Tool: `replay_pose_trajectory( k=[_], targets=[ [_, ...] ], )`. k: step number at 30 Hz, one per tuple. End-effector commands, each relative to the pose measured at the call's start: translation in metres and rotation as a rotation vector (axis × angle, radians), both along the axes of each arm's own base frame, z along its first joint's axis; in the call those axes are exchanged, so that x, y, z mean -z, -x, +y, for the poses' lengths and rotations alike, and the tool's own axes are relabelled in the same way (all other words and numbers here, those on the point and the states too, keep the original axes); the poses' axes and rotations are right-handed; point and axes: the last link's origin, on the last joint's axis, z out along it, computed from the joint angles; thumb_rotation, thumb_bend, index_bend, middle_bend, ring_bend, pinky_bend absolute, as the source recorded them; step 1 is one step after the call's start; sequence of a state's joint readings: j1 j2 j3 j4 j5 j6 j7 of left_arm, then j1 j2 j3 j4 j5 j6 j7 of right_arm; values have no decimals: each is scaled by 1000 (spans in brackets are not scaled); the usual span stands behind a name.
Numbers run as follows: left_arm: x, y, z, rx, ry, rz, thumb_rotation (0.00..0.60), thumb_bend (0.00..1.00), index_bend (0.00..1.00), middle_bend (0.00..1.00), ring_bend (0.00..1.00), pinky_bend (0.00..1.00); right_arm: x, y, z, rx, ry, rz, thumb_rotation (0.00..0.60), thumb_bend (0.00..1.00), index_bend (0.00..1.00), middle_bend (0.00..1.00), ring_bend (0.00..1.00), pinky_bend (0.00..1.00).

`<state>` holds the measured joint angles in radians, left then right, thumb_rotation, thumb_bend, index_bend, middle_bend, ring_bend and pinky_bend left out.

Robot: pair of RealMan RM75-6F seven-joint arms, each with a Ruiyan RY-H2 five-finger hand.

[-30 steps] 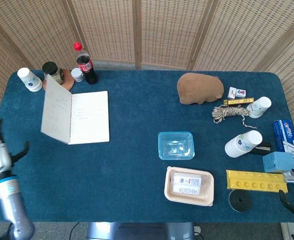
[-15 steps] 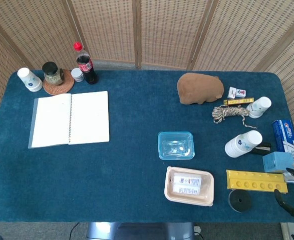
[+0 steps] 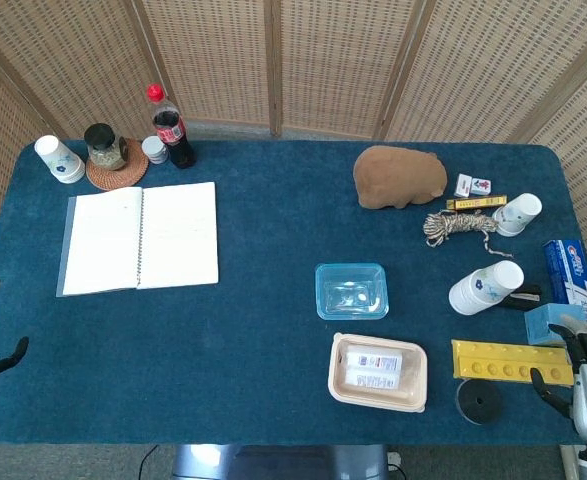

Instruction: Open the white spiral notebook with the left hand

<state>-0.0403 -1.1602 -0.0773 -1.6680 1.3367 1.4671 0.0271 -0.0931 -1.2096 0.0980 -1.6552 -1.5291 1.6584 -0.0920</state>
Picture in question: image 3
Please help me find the black stapler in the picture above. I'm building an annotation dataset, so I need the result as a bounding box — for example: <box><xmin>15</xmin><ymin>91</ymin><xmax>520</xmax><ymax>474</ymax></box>
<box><xmin>500</xmin><ymin>284</ymin><xmax>542</xmax><ymax>310</ymax></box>

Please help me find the yellow perforated block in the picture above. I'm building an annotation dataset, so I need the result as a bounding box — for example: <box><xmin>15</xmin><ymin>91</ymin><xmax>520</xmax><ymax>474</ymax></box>
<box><xmin>451</xmin><ymin>339</ymin><xmax>575</xmax><ymax>387</ymax></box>

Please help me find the glass jar black lid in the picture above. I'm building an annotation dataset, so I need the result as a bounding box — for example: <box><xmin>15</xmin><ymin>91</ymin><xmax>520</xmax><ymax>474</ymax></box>
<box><xmin>83</xmin><ymin>122</ymin><xmax>128</xmax><ymax>172</ymax></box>

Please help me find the brown plush capybara toy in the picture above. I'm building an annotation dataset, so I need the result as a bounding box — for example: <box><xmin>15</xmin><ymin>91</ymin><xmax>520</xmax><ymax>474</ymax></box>
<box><xmin>353</xmin><ymin>145</ymin><xmax>448</xmax><ymax>210</ymax></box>

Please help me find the beige lidded food container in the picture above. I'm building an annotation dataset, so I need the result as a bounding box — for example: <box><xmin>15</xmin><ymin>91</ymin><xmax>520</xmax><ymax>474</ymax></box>
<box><xmin>327</xmin><ymin>331</ymin><xmax>429</xmax><ymax>414</ymax></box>

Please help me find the light blue small box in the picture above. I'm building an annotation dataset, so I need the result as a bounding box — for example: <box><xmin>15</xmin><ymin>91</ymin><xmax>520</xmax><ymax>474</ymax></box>
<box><xmin>523</xmin><ymin>302</ymin><xmax>585</xmax><ymax>347</ymax></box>

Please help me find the striped twine rope bundle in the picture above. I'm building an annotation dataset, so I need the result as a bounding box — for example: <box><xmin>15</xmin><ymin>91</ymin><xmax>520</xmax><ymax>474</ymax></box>
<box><xmin>423</xmin><ymin>209</ymin><xmax>515</xmax><ymax>259</ymax></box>

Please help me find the dark blue table cloth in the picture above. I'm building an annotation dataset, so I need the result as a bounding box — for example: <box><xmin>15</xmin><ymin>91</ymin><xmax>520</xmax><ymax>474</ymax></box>
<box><xmin>0</xmin><ymin>139</ymin><xmax>587</xmax><ymax>447</ymax></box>

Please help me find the bamboo folding screen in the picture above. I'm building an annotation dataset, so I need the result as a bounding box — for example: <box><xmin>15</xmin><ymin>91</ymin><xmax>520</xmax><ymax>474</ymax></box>
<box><xmin>0</xmin><ymin>0</ymin><xmax>587</xmax><ymax>321</ymax></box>

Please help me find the blue toothpaste box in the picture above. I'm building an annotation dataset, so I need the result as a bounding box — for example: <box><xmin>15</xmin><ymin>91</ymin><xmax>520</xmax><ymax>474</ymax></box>
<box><xmin>543</xmin><ymin>238</ymin><xmax>587</xmax><ymax>336</ymax></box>

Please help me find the round woven rattan coaster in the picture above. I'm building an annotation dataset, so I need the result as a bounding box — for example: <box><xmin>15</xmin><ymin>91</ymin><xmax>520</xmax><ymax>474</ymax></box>
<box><xmin>85</xmin><ymin>137</ymin><xmax>150</xmax><ymax>192</ymax></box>

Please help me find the yellow black rectangular bar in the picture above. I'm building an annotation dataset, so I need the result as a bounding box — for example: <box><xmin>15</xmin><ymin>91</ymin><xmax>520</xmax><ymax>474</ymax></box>
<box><xmin>446</xmin><ymin>194</ymin><xmax>508</xmax><ymax>211</ymax></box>

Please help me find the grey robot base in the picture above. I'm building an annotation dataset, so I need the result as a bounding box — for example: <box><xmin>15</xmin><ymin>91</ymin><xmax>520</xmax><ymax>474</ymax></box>
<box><xmin>171</xmin><ymin>443</ymin><xmax>390</xmax><ymax>480</ymax></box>

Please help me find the white spiral notebook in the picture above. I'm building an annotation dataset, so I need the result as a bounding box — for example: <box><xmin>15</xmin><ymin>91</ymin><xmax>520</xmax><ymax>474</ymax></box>
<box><xmin>55</xmin><ymin>181</ymin><xmax>220</xmax><ymax>299</ymax></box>

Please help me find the cola bottle red cap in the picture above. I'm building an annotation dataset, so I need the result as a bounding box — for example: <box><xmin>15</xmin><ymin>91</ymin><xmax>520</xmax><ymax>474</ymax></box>
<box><xmin>146</xmin><ymin>84</ymin><xmax>198</xmax><ymax>170</ymax></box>

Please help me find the black round disc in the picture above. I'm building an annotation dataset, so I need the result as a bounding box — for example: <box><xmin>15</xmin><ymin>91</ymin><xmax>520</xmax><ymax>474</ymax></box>
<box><xmin>455</xmin><ymin>379</ymin><xmax>504</xmax><ymax>426</ymax></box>

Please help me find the clear blue plastic container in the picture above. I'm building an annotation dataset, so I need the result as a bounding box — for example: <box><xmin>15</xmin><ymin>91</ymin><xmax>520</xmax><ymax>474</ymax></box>
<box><xmin>314</xmin><ymin>262</ymin><xmax>390</xmax><ymax>321</ymax></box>

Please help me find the black cable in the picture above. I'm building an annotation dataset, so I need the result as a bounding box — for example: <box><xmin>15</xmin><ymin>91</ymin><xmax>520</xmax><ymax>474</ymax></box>
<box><xmin>137</xmin><ymin>444</ymin><xmax>159</xmax><ymax>480</ymax></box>

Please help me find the white paper cup stack blue flower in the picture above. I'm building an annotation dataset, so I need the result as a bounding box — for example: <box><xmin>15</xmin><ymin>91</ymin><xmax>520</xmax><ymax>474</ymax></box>
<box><xmin>34</xmin><ymin>134</ymin><xmax>86</xmax><ymax>185</ymax></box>
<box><xmin>448</xmin><ymin>259</ymin><xmax>525</xmax><ymax>316</ymax></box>
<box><xmin>492</xmin><ymin>192</ymin><xmax>543</xmax><ymax>238</ymax></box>

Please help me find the white medicine box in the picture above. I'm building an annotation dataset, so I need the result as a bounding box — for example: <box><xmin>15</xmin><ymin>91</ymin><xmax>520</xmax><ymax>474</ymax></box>
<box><xmin>343</xmin><ymin>345</ymin><xmax>405</xmax><ymax>391</ymax></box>

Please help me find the small white pill bottle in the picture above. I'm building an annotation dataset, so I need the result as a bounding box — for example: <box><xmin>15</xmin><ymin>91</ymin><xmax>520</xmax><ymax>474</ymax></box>
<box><xmin>141</xmin><ymin>135</ymin><xmax>169</xmax><ymax>165</ymax></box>

